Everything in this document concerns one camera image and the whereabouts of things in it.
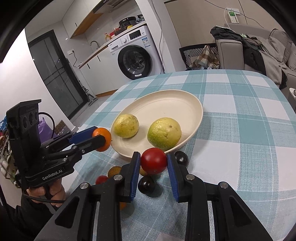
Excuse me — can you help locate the small orange mandarin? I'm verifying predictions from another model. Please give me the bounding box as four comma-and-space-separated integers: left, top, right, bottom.
92, 128, 112, 152

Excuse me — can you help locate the small red cherry tomato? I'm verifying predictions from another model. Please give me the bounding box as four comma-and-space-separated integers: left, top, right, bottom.
95, 175, 108, 185

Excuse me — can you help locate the dark purple plum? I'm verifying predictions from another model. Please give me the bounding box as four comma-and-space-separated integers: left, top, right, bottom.
137, 176, 156, 194
175, 151, 189, 166

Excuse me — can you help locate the large red tomato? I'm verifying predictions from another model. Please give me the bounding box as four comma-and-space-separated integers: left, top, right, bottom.
140, 148, 167, 175

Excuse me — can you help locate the person's left hand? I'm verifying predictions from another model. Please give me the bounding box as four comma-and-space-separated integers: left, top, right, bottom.
27, 179, 66, 200

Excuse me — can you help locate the purple bag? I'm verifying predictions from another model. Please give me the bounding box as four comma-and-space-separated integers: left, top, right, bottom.
38, 118, 56, 143

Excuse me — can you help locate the large orange mandarin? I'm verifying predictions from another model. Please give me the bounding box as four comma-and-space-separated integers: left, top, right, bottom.
119, 202, 127, 210

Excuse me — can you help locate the brown longan left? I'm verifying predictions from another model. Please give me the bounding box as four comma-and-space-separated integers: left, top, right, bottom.
107, 166, 121, 178

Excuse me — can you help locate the brown longan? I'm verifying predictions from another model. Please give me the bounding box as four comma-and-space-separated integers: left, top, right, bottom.
139, 167, 147, 176
107, 166, 121, 178

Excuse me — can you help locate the black glass door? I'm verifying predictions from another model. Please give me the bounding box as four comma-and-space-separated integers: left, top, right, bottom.
28, 30, 87, 119

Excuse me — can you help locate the brown longan right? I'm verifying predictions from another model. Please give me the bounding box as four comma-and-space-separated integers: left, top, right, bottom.
139, 167, 147, 176

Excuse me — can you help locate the teal checkered tablecloth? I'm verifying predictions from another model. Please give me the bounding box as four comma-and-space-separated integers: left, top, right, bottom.
62, 70, 295, 240

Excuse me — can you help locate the green yellow passion fruit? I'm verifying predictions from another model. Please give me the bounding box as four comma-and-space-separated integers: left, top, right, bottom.
147, 118, 182, 151

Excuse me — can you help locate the white washing machine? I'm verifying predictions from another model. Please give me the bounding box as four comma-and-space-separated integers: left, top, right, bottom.
108, 25, 164, 80

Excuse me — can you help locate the black patterned chair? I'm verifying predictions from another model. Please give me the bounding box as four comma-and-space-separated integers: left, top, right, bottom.
179, 43, 218, 70

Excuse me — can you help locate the plaid cloth on chair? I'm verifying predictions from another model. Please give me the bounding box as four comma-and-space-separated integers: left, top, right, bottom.
191, 45, 220, 70

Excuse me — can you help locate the dark clothes pile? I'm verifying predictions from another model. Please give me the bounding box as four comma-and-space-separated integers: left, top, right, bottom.
210, 26, 287, 89

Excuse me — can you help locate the grey sofa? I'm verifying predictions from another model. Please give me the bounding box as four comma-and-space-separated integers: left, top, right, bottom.
215, 24, 295, 98

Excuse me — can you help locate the white wall power strip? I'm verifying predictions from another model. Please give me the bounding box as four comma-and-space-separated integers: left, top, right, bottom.
226, 8, 241, 24

